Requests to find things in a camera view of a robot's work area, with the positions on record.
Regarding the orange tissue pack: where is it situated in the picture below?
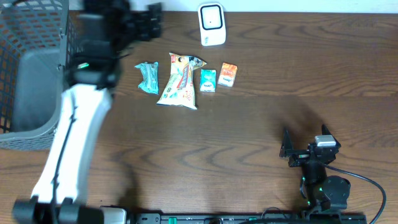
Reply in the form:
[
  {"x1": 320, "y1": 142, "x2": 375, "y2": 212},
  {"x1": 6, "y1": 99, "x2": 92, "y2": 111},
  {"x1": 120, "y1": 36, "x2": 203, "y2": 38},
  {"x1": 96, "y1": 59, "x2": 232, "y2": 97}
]
[{"x1": 218, "y1": 63, "x2": 238, "y2": 87}]

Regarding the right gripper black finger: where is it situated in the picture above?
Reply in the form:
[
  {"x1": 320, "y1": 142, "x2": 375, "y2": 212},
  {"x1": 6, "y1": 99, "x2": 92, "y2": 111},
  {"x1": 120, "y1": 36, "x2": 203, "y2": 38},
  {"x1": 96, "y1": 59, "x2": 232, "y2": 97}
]
[
  {"x1": 279, "y1": 128, "x2": 294, "y2": 157},
  {"x1": 322, "y1": 124, "x2": 331, "y2": 135}
]

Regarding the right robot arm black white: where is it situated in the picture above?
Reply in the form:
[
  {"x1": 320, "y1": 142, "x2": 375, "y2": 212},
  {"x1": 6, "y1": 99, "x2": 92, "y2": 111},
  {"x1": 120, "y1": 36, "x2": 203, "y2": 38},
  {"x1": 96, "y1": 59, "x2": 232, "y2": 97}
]
[{"x1": 279, "y1": 125, "x2": 351, "y2": 218}]

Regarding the teal wipes pack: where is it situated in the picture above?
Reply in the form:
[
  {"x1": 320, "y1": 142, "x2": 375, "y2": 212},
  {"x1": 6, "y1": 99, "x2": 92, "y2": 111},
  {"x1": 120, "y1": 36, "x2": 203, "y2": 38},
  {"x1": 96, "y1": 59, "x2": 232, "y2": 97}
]
[{"x1": 135, "y1": 62, "x2": 159, "y2": 95}]

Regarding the teal tissue pack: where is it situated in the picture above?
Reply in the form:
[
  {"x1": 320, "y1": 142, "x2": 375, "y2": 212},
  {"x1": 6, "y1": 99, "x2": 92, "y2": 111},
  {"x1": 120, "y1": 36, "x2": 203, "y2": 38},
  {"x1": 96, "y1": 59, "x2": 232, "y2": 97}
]
[{"x1": 200, "y1": 69, "x2": 216, "y2": 93}]

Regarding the black mesh plastic basket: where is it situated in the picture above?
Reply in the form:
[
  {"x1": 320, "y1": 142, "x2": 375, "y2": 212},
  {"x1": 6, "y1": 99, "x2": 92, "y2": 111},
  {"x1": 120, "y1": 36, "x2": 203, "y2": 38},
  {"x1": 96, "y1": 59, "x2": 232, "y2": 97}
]
[{"x1": 1, "y1": 0, "x2": 80, "y2": 151}]

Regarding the black cable right side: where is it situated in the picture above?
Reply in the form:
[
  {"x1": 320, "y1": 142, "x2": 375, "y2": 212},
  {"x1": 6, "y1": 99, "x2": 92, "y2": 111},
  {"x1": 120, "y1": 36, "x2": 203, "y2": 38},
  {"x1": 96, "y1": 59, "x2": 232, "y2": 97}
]
[{"x1": 323, "y1": 163, "x2": 387, "y2": 224}]

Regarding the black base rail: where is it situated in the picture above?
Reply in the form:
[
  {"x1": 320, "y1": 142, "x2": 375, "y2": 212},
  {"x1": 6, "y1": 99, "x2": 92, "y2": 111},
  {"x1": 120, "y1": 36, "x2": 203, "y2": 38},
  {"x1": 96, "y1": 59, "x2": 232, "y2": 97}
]
[{"x1": 126, "y1": 213, "x2": 367, "y2": 224}]

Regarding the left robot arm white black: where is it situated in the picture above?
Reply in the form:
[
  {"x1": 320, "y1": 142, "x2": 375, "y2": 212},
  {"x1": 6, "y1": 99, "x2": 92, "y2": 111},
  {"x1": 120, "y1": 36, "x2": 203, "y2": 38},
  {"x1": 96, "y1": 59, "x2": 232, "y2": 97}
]
[{"x1": 12, "y1": 1, "x2": 162, "y2": 223}]

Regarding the yellow wet wipes pack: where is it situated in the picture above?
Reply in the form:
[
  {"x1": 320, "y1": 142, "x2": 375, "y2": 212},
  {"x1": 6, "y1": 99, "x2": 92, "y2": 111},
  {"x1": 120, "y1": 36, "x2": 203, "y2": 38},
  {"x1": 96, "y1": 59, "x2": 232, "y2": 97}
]
[{"x1": 157, "y1": 53, "x2": 206, "y2": 110}]

